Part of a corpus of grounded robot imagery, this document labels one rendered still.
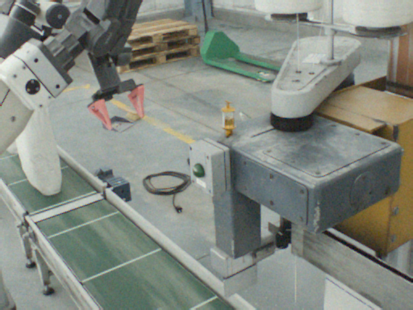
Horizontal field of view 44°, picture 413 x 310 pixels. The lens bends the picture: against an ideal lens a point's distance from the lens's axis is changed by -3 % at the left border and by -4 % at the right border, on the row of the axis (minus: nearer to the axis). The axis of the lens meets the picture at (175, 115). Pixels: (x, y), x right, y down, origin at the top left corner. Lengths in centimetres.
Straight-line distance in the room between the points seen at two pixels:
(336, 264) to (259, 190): 27
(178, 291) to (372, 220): 111
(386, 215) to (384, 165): 22
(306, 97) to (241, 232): 31
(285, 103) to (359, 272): 37
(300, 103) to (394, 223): 36
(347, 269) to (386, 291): 9
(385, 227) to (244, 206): 32
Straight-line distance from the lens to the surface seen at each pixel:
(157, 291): 217
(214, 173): 101
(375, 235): 124
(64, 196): 297
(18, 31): 132
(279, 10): 123
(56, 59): 118
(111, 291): 221
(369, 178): 97
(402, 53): 130
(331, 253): 115
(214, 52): 668
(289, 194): 92
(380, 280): 109
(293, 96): 103
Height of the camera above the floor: 174
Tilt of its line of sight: 20 degrees down
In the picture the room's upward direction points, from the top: 5 degrees counter-clockwise
